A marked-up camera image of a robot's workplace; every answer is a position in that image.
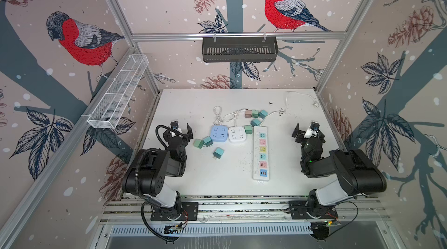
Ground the teal plug adapter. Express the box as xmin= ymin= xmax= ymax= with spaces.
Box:
xmin=213 ymin=147 xmax=225 ymax=159
xmin=258 ymin=110 xmax=268 ymax=119
xmin=250 ymin=118 xmax=262 ymax=126

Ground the long white power strip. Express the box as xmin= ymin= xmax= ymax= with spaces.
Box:
xmin=253 ymin=126 xmax=270 ymax=182

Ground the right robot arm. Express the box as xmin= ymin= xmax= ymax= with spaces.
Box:
xmin=286 ymin=122 xmax=386 ymax=219

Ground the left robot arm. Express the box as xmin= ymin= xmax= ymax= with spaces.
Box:
xmin=122 ymin=121 xmax=193 ymax=221

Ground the green plug adapter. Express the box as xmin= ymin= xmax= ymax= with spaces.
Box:
xmin=193 ymin=139 xmax=204 ymax=149
xmin=203 ymin=136 xmax=213 ymax=147
xmin=251 ymin=109 xmax=259 ymax=118
xmin=244 ymin=125 xmax=253 ymax=135

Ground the brown plug adapter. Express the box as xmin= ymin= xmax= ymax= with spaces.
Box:
xmin=244 ymin=109 xmax=252 ymax=118

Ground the blue square power socket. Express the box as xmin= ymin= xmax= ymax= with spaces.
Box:
xmin=210 ymin=124 xmax=228 ymax=143

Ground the white square power socket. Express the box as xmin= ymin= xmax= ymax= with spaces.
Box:
xmin=228 ymin=126 xmax=247 ymax=144

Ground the white mesh shelf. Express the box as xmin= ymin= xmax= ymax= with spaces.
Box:
xmin=87 ymin=54 xmax=149 ymax=129

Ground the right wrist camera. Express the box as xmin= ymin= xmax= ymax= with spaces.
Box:
xmin=304 ymin=126 xmax=320 ymax=138

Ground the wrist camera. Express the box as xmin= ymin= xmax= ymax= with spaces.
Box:
xmin=170 ymin=121 xmax=182 ymax=133
xmin=304 ymin=126 xmax=320 ymax=138

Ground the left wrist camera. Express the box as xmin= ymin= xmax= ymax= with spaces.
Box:
xmin=170 ymin=121 xmax=182 ymax=133

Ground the white power strip cable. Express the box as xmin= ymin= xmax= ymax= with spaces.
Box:
xmin=262 ymin=90 xmax=320 ymax=119

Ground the white bundled cable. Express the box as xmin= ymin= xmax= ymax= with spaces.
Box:
xmin=212 ymin=105 xmax=224 ymax=126
xmin=223 ymin=108 xmax=247 ymax=128

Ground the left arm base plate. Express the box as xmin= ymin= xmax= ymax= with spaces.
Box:
xmin=150 ymin=202 xmax=199 ymax=222

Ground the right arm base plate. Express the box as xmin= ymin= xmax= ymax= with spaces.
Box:
xmin=286 ymin=200 xmax=338 ymax=220

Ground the black wire basket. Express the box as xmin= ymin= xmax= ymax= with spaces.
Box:
xmin=202 ymin=37 xmax=278 ymax=63

